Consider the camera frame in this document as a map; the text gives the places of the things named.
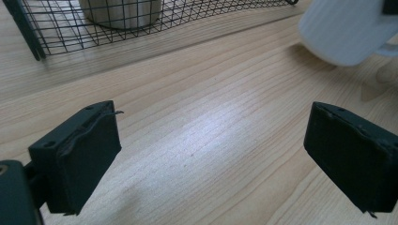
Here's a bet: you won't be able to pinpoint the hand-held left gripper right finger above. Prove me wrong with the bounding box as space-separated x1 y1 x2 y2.
302 100 398 218

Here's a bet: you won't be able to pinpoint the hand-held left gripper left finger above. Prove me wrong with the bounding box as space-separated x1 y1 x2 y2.
27 99 125 217

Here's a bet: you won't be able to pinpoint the white mug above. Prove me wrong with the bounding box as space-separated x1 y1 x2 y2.
297 0 398 68

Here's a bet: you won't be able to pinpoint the black wire mesh basket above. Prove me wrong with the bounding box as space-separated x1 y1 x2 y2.
2 0 300 62

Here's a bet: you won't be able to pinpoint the stainless steel tumbler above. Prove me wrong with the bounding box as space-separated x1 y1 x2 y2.
78 0 163 31

